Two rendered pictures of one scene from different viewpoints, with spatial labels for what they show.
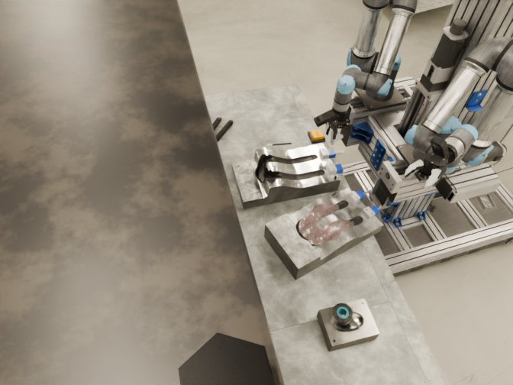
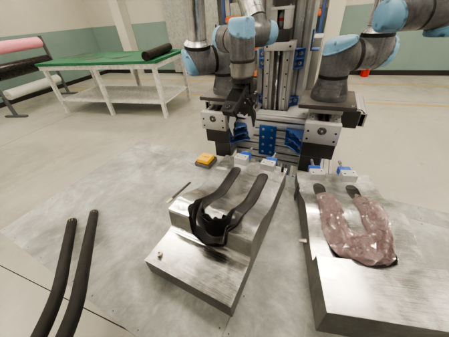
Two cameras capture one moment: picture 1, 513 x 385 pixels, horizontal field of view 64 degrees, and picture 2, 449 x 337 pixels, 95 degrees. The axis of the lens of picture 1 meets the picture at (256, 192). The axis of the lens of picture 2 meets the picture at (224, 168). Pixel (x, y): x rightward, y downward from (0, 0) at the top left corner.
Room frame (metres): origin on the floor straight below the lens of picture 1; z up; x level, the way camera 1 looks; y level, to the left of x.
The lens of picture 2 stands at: (1.03, 0.17, 1.38)
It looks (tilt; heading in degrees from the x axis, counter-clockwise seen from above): 37 degrees down; 317
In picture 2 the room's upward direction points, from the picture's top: 5 degrees counter-clockwise
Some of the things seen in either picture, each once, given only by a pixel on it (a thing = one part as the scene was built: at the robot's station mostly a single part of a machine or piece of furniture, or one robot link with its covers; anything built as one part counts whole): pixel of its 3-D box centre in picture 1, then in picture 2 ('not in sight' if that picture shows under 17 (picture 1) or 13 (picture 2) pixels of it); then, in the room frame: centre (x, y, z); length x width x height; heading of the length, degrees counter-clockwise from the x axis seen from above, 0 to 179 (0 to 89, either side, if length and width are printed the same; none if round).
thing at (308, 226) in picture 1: (325, 221); (353, 216); (1.06, -0.32, 0.90); 0.26 x 0.18 x 0.08; 124
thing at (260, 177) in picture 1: (289, 166); (232, 194); (1.36, -0.16, 0.92); 0.35 x 0.16 x 0.09; 107
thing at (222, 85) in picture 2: (381, 84); (226, 81); (1.82, -0.64, 1.09); 0.15 x 0.15 x 0.10
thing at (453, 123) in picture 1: (443, 132); (339, 55); (1.35, -0.82, 1.20); 0.13 x 0.12 x 0.14; 46
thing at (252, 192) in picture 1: (285, 172); (228, 208); (1.37, -0.14, 0.87); 0.50 x 0.26 x 0.14; 107
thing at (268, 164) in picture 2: (340, 168); (271, 161); (1.39, -0.42, 0.89); 0.13 x 0.05 x 0.05; 107
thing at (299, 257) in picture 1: (324, 228); (351, 227); (1.05, -0.33, 0.85); 0.50 x 0.26 x 0.11; 124
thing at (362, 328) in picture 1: (346, 325); not in sight; (0.60, -0.39, 0.83); 0.20 x 0.15 x 0.07; 107
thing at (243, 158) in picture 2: (332, 153); (246, 156); (1.49, -0.39, 0.89); 0.13 x 0.05 x 0.05; 107
